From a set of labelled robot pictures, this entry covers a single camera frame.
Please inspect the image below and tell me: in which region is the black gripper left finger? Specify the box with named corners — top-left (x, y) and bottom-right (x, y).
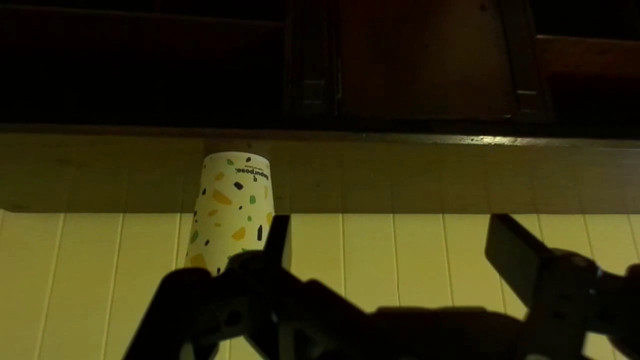
top-left (264, 215), bottom-right (292, 269)

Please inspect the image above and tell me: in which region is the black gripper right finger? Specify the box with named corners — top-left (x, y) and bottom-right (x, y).
top-left (483, 215), bottom-right (594, 315)

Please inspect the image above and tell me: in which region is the speckled paper cup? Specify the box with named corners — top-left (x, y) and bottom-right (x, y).
top-left (185, 152), bottom-right (273, 275)

